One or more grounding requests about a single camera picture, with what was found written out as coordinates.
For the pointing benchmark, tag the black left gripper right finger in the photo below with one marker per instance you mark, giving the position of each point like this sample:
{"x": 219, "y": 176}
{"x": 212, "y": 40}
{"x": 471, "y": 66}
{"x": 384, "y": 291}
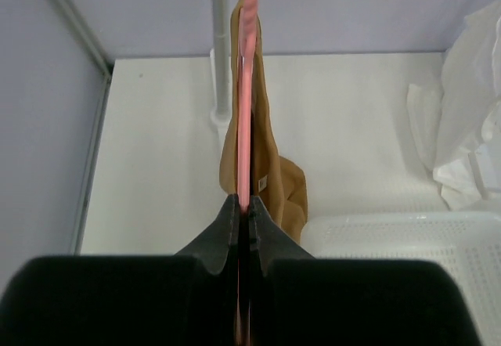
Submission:
{"x": 296, "y": 299}

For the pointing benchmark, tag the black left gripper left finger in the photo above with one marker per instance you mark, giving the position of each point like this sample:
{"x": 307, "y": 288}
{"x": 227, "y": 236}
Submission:
{"x": 188, "y": 298}

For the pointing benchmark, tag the tan tank top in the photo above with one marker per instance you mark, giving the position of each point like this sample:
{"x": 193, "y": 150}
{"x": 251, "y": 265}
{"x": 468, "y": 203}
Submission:
{"x": 279, "y": 182}

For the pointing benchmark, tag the pink wire hanger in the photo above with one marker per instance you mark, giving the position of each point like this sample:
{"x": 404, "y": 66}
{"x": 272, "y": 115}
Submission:
{"x": 247, "y": 37}

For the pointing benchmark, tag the white tank top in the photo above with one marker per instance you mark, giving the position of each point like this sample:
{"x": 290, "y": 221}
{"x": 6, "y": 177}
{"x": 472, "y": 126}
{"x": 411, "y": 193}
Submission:
{"x": 451, "y": 121}

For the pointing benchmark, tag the white perforated plastic basket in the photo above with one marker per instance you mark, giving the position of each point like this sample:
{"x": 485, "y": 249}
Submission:
{"x": 466, "y": 244}

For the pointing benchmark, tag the white and silver clothes rack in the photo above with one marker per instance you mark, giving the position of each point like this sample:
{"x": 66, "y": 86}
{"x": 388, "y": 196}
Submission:
{"x": 220, "y": 55}

